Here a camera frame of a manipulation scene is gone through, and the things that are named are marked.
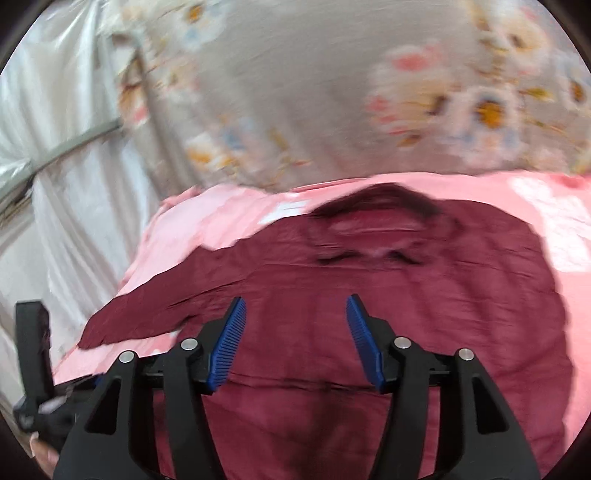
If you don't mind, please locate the maroon puffer jacket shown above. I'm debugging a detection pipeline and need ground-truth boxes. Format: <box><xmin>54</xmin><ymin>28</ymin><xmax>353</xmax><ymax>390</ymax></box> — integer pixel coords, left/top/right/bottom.
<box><xmin>79</xmin><ymin>184</ymin><xmax>573</xmax><ymax>479</ymax></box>

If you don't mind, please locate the person's left hand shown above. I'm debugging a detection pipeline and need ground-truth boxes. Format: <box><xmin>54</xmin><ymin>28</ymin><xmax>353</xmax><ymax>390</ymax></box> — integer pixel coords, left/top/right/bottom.
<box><xmin>29</xmin><ymin>432</ymin><xmax>59</xmax><ymax>479</ymax></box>

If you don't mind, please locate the white satin curtain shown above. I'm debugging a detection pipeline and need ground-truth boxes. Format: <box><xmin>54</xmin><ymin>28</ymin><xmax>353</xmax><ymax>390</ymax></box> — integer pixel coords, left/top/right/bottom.
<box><xmin>1</xmin><ymin>1</ymin><xmax>159</xmax><ymax>404</ymax></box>

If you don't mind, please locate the pink printed blanket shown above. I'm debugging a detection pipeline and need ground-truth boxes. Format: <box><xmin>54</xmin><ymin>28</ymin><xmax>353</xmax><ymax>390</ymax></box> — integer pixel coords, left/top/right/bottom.
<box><xmin>52</xmin><ymin>170</ymin><xmax>591</xmax><ymax>478</ymax></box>

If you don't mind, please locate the grey floral bed sheet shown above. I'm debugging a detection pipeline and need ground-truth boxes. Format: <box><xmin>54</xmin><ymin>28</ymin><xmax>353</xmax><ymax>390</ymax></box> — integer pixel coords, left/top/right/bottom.
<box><xmin>100</xmin><ymin>1</ymin><xmax>590</xmax><ymax>194</ymax></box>

